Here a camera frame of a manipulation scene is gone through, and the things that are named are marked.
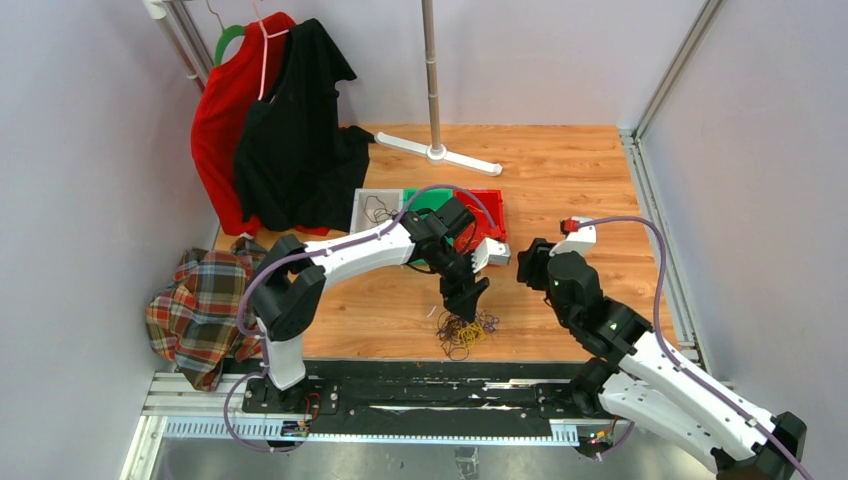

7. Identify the white stand with pole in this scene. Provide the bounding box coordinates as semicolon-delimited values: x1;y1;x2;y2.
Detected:
374;0;503;176

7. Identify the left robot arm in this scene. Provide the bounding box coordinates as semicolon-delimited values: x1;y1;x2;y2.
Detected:
237;198;507;413

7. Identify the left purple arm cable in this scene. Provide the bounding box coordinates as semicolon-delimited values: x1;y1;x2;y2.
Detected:
222;184;498;454

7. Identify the plaid flannel shirt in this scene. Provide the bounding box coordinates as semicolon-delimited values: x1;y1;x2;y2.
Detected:
145;237;267;392

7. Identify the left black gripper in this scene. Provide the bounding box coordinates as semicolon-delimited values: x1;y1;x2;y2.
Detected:
430;240;491;324

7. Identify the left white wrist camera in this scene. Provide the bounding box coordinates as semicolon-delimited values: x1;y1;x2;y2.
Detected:
471;237;511;273

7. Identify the coloured cable bundle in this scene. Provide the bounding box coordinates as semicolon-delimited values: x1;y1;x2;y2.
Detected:
433;309;501;362

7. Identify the aluminium corner frame post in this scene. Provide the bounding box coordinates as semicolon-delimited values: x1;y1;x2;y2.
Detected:
631;0;724;143

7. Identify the white clothes rack pole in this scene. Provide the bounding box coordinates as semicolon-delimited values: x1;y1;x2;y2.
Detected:
142;0;213;93

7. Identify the pink clothes hanger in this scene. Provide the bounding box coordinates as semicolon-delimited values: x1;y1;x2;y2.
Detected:
250;0;288;101

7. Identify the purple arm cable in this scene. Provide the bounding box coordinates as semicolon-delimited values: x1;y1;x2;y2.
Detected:
222;184;498;454
561;215;816;480

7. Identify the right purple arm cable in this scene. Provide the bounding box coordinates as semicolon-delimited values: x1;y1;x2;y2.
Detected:
561;215;816;480

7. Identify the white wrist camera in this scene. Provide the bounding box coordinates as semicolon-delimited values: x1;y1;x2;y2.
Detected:
471;237;511;273
549;216;597;257

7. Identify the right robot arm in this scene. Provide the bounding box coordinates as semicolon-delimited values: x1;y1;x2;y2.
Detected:
517;238;807;479

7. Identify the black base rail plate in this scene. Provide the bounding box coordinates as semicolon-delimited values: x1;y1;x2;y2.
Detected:
238;360;614;440

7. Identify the black shirt on hanger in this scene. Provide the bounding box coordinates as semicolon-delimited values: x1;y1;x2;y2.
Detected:
234;19;375;231

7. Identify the red plastic bin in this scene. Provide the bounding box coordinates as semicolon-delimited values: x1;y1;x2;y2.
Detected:
454;189;507;252

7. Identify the brown cable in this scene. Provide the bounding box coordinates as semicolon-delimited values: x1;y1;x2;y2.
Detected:
362;193;400;227

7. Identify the green plastic bin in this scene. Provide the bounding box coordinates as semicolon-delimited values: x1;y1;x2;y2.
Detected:
401;188;454;211

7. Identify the white plastic bin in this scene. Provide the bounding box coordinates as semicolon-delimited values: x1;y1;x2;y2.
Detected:
349;188;403;234

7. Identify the green clothes hanger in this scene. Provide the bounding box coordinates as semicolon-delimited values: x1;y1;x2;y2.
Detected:
213;25;246;67

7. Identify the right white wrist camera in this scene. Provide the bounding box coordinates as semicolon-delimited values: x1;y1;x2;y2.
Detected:
549;216;597;257

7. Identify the red shirt on hanger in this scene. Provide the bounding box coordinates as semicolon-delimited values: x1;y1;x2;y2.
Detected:
190;12;296;236

